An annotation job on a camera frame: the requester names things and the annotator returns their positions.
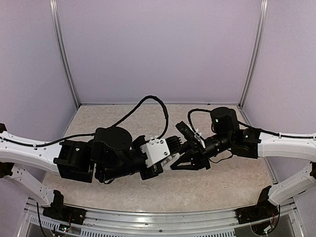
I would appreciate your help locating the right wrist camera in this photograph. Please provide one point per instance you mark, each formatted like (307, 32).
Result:
(187, 132)

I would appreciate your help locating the left aluminium corner post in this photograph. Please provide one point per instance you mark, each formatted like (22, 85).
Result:
(62, 51)

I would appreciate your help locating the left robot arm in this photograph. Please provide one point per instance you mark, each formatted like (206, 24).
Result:
(110, 154)

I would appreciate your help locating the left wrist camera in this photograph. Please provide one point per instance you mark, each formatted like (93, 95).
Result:
(158, 149)

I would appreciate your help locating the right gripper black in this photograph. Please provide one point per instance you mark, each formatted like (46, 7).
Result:
(197, 154)

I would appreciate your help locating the right aluminium corner post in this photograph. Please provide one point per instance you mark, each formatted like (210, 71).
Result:
(255, 52)

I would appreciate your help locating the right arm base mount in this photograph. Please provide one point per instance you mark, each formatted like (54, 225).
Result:
(261, 210)

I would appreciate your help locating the curved aluminium front rail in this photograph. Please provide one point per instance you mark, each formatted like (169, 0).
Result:
(107, 223)

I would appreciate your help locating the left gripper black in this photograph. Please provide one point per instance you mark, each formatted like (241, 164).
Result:
(157, 170)

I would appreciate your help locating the aluminium corner post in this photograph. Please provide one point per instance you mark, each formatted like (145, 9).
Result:
(255, 52)
(62, 51)

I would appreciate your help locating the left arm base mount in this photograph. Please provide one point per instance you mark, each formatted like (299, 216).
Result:
(59, 211)

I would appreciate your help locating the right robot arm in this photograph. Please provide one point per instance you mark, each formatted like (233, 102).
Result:
(250, 142)

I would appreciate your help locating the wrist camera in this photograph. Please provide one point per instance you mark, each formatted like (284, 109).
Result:
(187, 132)
(158, 149)

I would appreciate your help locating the white earbud charging case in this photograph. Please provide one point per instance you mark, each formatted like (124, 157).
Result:
(168, 161)

